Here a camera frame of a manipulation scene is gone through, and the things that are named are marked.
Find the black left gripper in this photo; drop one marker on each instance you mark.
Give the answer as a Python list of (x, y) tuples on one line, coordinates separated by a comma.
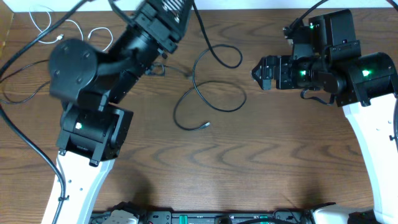
[(147, 21)]

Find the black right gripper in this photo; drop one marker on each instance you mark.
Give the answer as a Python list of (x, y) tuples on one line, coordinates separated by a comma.
[(282, 64)]

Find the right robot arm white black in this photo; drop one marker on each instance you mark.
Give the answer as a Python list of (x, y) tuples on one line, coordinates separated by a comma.
[(326, 55)]

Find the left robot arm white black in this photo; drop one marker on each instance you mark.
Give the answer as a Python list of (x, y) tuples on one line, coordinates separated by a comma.
[(90, 85)]

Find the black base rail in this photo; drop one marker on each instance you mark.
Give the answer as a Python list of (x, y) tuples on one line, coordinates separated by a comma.
[(127, 212)]

